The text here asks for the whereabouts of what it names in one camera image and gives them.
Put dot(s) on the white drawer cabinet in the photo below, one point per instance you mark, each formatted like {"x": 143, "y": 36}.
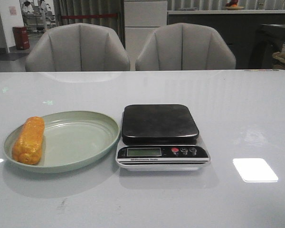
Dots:
{"x": 140, "y": 18}

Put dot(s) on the light green plate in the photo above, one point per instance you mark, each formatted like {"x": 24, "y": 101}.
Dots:
{"x": 71, "y": 141}

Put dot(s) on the fruit bowl on counter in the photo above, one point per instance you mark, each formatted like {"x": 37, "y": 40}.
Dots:
{"x": 233, "y": 5}

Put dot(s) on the left beige chair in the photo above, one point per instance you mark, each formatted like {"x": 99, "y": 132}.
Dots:
{"x": 78, "y": 47}

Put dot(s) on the orange corn cob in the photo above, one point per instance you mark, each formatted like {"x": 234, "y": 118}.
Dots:
{"x": 28, "y": 146}

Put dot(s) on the pink wall notice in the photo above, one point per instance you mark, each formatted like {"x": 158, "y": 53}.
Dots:
{"x": 12, "y": 10}

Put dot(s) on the right beige chair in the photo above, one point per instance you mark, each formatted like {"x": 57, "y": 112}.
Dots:
{"x": 184, "y": 46}

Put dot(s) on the digital kitchen scale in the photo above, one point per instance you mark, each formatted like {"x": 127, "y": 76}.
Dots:
{"x": 160, "y": 137}

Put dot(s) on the dark side table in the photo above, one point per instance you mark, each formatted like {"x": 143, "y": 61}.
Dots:
{"x": 269, "y": 38}

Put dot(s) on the red trash bin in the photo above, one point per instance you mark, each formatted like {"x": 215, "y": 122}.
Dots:
{"x": 21, "y": 37}

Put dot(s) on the beige chair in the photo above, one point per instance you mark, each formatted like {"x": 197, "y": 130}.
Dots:
{"x": 78, "y": 47}
{"x": 184, "y": 46}

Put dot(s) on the dark counter with white top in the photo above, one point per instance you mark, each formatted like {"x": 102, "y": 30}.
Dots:
{"x": 237, "y": 27}

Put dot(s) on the red barrier bar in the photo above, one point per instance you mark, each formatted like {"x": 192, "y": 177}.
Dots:
{"x": 100, "y": 16}

